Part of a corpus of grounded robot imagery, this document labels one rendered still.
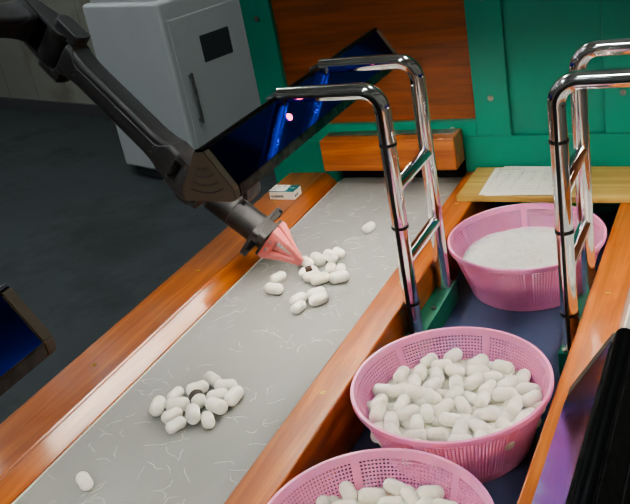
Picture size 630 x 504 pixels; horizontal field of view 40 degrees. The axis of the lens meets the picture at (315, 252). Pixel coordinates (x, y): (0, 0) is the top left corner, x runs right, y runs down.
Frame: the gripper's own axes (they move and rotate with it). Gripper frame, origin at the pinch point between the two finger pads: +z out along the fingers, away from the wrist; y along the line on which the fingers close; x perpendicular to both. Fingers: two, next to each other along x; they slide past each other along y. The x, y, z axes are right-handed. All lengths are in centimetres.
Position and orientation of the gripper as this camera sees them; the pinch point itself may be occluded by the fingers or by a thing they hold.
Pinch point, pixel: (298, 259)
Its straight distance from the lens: 159.3
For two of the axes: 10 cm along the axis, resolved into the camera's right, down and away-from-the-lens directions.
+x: -4.6, 6.5, 6.1
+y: 4.1, -4.5, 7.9
